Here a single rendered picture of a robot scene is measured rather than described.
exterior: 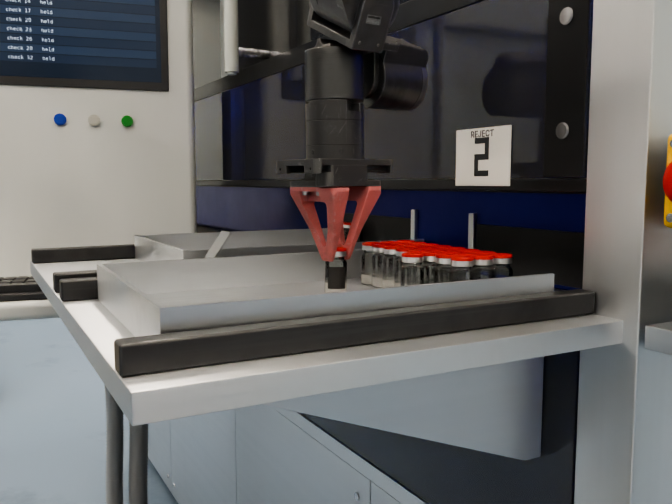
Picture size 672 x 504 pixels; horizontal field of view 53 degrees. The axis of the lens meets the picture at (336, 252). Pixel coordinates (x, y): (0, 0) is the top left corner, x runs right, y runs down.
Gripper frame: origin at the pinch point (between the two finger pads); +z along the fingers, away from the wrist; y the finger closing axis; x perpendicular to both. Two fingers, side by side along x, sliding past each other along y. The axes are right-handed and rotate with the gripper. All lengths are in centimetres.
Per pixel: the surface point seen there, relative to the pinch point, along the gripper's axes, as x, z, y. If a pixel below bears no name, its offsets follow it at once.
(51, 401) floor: 257, 93, 57
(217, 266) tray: 10.8, 1.8, -7.1
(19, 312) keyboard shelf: 61, 13, -12
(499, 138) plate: -9.9, -11.1, 13.4
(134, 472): 84, 56, 16
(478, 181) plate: -6.9, -6.8, 14.1
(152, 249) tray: 33.7, 2.0, -2.9
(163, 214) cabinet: 73, 0, 19
